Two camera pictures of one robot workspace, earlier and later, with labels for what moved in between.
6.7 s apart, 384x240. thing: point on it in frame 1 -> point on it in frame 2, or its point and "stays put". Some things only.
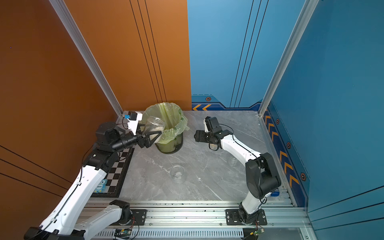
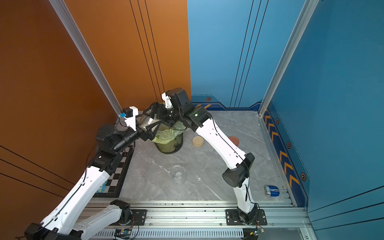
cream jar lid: (213, 146) -> (198, 141)
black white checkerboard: (116, 177) stays put
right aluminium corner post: (304, 18) stays put
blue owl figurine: (101, 187) stays put
